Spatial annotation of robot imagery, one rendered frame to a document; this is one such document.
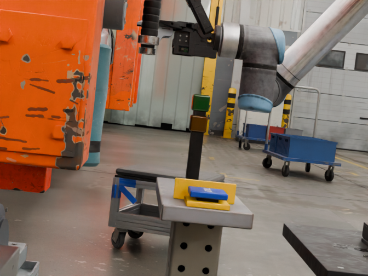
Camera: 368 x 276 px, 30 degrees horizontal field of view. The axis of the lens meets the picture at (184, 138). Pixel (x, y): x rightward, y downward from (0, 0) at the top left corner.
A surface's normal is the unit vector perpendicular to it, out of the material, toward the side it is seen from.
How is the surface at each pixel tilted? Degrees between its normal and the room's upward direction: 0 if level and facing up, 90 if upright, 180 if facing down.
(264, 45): 91
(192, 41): 90
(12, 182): 90
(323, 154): 90
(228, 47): 123
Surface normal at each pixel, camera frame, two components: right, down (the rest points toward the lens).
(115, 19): -0.04, 0.79
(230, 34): 0.10, -0.22
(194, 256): 0.06, 0.06
